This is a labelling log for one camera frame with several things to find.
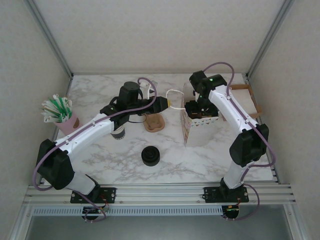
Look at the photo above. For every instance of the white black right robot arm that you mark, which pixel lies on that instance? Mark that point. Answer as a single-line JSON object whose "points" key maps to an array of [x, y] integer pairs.
{"points": [[230, 107]]}

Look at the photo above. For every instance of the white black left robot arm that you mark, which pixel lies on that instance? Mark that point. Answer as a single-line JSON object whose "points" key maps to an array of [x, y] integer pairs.
{"points": [[87, 131]]}

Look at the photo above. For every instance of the stack of paper cups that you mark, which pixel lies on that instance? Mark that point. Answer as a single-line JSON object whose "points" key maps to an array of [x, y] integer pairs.
{"points": [[119, 133]]}

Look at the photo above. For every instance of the white napkin stack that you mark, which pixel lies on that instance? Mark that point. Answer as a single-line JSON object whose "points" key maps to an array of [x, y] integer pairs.
{"points": [[250, 102]]}

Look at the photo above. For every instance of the black lidded cup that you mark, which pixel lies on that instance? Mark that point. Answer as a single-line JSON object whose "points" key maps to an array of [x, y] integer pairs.
{"points": [[150, 156]]}

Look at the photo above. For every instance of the brown cardboard tray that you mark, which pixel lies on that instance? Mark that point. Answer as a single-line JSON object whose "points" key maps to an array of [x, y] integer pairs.
{"points": [[257, 111]]}

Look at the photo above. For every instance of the pink cup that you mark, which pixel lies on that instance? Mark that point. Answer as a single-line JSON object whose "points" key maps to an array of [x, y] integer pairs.
{"points": [[68, 123]]}

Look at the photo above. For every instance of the green and white stirrer sticks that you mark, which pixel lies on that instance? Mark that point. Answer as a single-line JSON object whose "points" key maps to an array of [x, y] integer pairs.
{"points": [[56, 107]]}

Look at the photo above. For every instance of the circuit board with lights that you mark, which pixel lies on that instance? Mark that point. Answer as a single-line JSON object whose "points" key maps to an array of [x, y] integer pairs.
{"points": [[231, 211], [93, 211]]}

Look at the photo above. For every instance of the aluminium back rail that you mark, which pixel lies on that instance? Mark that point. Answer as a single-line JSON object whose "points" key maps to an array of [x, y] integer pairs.
{"points": [[87, 74]]}

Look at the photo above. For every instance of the aluminium frame post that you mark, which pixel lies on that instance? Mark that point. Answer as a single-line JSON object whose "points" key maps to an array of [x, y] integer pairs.
{"points": [[270, 37], [50, 37]]}

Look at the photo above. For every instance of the aluminium mounting rail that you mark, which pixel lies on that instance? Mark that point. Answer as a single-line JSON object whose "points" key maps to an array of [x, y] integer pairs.
{"points": [[162, 193]]}

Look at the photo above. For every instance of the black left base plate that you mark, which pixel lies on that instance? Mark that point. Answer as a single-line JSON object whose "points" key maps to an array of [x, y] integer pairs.
{"points": [[110, 193]]}

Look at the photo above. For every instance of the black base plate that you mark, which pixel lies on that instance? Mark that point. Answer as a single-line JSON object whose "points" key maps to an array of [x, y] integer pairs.
{"points": [[212, 195], [110, 193]]}

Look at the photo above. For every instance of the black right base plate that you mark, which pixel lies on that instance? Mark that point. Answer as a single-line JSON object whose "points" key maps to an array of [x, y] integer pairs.
{"points": [[212, 195]]}

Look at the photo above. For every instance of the aluminium side rail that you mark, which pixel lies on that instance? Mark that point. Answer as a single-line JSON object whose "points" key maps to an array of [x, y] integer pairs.
{"points": [[274, 173]]}

